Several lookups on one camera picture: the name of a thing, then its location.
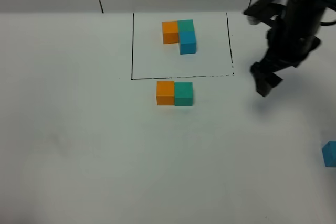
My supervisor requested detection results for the green template cube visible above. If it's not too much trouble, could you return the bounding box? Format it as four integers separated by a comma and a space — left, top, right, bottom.
178, 19, 195, 32

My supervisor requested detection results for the orange template cube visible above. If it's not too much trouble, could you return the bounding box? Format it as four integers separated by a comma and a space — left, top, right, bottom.
162, 21, 179, 44

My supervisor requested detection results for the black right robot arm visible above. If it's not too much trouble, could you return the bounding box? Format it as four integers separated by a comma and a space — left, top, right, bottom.
243, 0, 335, 97

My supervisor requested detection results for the blue template cube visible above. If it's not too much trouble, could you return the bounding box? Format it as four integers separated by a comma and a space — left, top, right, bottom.
179, 31, 197, 55

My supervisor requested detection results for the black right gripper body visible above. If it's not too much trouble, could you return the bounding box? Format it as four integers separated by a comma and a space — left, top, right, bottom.
258, 34, 321, 77

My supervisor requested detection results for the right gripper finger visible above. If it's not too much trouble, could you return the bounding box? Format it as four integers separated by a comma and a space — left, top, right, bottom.
250, 62, 268, 95
262, 73, 283, 97

